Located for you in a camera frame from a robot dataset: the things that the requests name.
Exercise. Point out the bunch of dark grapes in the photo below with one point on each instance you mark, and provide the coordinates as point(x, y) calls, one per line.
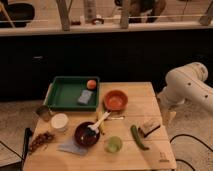
point(40, 140)

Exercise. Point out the red orange bowl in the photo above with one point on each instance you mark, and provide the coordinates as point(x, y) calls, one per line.
point(115, 100)

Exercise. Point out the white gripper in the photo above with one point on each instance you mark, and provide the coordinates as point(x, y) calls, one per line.
point(168, 115)

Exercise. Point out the dark maroon bowl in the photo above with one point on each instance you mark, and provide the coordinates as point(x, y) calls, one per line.
point(85, 137)

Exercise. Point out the green cucumber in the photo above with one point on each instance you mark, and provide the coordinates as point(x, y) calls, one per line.
point(136, 138)

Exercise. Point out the small metal utensil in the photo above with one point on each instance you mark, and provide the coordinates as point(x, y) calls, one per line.
point(116, 118)

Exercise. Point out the white plastic spoon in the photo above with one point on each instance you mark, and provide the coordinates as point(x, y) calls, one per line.
point(94, 127)

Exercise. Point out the black chair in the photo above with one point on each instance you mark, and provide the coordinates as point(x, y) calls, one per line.
point(20, 13)

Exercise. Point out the white round container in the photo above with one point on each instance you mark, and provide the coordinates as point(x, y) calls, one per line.
point(59, 122)

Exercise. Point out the orange fruit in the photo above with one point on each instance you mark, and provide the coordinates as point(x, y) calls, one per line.
point(91, 84)

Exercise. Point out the green plastic tray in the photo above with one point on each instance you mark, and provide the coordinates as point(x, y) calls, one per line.
point(65, 92)

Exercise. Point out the small metal cup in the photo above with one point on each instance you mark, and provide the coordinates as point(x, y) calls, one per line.
point(44, 113)

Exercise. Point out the blue grey sponge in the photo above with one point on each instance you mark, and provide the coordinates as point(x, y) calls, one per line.
point(85, 97)

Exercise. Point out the grey blue cloth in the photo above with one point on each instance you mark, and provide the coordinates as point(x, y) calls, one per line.
point(71, 146)

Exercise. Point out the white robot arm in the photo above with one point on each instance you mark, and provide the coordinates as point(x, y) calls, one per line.
point(185, 83)

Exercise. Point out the light green cup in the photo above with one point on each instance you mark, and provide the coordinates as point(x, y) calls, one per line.
point(113, 144)

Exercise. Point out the yellow banana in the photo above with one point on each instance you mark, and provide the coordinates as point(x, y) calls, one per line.
point(101, 126)

